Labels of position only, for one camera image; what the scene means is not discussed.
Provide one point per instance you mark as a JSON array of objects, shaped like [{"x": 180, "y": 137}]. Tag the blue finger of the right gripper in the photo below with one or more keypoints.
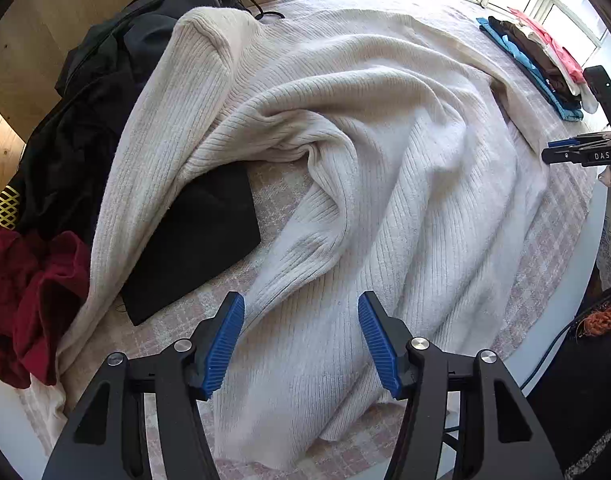
[{"x": 582, "y": 139}]

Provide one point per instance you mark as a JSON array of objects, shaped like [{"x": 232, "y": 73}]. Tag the black folded cloth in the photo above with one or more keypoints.
[{"x": 210, "y": 226}]

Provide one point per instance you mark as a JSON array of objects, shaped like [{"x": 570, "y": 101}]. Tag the white folded garment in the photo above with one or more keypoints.
[{"x": 589, "y": 102}]

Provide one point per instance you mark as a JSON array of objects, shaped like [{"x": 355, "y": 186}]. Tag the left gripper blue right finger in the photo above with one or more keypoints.
[{"x": 387, "y": 338}]

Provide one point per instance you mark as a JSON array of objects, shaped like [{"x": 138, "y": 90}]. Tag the pink folded garment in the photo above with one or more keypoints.
[{"x": 562, "y": 59}]

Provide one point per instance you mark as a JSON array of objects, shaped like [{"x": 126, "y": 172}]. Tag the cream ribbed knit cardigan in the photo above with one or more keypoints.
[{"x": 417, "y": 194}]

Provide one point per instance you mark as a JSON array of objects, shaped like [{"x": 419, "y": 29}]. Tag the dark brown folded garment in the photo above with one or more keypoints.
[{"x": 542, "y": 57}]

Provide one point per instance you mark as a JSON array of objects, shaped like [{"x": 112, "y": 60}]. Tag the dark green black jacket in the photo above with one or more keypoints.
[{"x": 65, "y": 166}]

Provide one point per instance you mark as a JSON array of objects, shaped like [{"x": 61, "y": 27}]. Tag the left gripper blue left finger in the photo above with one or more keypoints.
[{"x": 214, "y": 340}]

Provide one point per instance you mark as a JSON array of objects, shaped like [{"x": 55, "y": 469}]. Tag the dark red velvet garment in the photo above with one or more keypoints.
[{"x": 42, "y": 287}]

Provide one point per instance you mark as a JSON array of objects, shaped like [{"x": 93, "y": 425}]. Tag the blue folded garment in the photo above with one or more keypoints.
[{"x": 531, "y": 71}]

